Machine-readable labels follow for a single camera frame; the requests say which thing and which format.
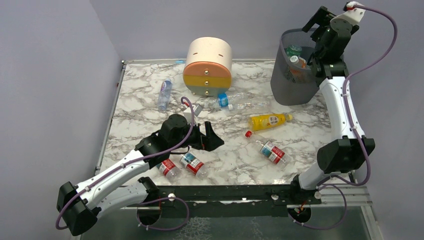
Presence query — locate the clear bottle purple label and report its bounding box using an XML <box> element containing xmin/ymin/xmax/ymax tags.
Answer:
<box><xmin>157</xmin><ymin>78</ymin><xmax>173</xmax><ymax>112</ymax></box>

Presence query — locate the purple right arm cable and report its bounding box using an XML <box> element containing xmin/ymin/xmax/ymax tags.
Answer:
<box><xmin>287</xmin><ymin>3</ymin><xmax>398</xmax><ymax>231</ymax></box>

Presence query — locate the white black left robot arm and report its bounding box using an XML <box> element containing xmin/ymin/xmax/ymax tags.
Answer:
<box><xmin>56</xmin><ymin>114</ymin><xmax>225</xmax><ymax>236</ymax></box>

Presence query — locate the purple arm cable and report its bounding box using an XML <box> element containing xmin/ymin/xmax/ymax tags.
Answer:
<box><xmin>54</xmin><ymin>96</ymin><xmax>196</xmax><ymax>231</ymax></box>
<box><xmin>287</xmin><ymin>3</ymin><xmax>398</xmax><ymax>231</ymax></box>

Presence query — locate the clear bottle white blue cap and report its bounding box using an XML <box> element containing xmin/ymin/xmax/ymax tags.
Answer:
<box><xmin>227</xmin><ymin>98</ymin><xmax>271</xmax><ymax>112</ymax></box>

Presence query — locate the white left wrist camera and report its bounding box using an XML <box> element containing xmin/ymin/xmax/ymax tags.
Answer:
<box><xmin>182</xmin><ymin>102</ymin><xmax>204</xmax><ymax>125</ymax></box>

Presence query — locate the orange drink bottle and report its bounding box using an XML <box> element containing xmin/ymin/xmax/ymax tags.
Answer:
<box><xmin>288</xmin><ymin>56</ymin><xmax>309</xmax><ymax>83</ymax></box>

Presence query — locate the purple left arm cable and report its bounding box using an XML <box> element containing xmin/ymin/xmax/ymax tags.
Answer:
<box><xmin>54</xmin><ymin>96</ymin><xmax>196</xmax><ymax>231</ymax></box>

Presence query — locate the cream pastel drawer cabinet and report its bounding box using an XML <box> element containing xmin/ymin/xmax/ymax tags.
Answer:
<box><xmin>182</xmin><ymin>36</ymin><xmax>233</xmax><ymax>97</ymax></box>

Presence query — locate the grey mesh waste bin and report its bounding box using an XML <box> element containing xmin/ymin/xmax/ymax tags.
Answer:
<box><xmin>270</xmin><ymin>27</ymin><xmax>319</xmax><ymax>106</ymax></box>

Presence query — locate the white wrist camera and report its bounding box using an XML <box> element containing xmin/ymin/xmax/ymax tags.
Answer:
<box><xmin>182</xmin><ymin>102</ymin><xmax>204</xmax><ymax>125</ymax></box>
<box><xmin>343</xmin><ymin>1</ymin><xmax>366</xmax><ymax>25</ymax></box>

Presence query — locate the red cap bottle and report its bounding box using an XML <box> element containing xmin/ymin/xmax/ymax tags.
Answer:
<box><xmin>245</xmin><ymin>130</ymin><xmax>289</xmax><ymax>166</ymax></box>
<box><xmin>156</xmin><ymin>158</ymin><xmax>181</xmax><ymax>182</ymax></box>
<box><xmin>179</xmin><ymin>152</ymin><xmax>208</xmax><ymax>180</ymax></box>

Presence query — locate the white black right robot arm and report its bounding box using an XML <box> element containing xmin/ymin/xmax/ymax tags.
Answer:
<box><xmin>290</xmin><ymin>1</ymin><xmax>376</xmax><ymax>194</ymax></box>

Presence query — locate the green tinted bottle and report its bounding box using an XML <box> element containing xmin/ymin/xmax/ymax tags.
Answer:
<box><xmin>284</xmin><ymin>44</ymin><xmax>303</xmax><ymax>58</ymax></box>

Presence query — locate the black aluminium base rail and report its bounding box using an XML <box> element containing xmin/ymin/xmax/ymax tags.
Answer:
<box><xmin>78</xmin><ymin>178</ymin><xmax>373</xmax><ymax>220</ymax></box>

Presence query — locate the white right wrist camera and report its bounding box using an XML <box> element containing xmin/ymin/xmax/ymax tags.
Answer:
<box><xmin>343</xmin><ymin>1</ymin><xmax>366</xmax><ymax>25</ymax></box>

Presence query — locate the yellow juice bottle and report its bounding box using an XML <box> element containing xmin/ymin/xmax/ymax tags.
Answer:
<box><xmin>247</xmin><ymin>113</ymin><xmax>293</xmax><ymax>132</ymax></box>

